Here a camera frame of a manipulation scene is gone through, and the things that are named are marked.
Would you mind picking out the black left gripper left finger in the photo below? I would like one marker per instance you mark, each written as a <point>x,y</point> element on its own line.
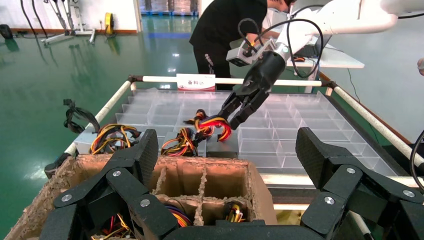
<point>129,185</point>

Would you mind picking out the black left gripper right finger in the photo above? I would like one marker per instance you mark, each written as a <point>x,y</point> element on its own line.
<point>334,179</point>

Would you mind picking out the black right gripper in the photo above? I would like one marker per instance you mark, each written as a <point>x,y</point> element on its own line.
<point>265,74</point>

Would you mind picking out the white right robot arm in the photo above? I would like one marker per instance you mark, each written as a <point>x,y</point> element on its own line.
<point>348,16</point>

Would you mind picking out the red and white label sign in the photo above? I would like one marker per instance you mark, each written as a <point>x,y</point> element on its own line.
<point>195,82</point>

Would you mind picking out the white cart leg pipe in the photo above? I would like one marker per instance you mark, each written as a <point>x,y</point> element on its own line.
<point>361,225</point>

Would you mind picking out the clear acrylic divider tray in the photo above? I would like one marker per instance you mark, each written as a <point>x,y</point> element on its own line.
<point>298,112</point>

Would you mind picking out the brown cardboard divider box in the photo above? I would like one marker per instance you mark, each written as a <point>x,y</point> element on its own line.
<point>228,180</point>

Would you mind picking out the black pipe corner joint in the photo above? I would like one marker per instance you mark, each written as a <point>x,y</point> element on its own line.
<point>54,167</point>
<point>135,78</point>
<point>329,84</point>

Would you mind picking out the person in black clothes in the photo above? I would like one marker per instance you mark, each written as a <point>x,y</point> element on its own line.
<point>225,20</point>

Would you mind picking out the black laptop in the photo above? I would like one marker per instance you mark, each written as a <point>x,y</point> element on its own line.
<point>311,51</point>

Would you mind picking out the white work table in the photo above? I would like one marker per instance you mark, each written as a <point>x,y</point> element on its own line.
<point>341,61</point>

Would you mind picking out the blue pallet stack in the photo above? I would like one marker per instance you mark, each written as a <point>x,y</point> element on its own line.
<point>169,6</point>

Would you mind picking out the grey metal floor stand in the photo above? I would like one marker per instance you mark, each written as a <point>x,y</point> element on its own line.
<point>79,32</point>

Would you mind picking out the black floor object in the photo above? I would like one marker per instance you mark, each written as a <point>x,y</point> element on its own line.
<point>6,31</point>

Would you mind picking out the white cart rail pipe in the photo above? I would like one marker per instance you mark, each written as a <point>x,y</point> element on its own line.
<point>371,121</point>
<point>288,180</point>
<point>159,79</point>
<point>112,99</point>

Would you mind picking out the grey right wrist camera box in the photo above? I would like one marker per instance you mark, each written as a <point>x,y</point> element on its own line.
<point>240,58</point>

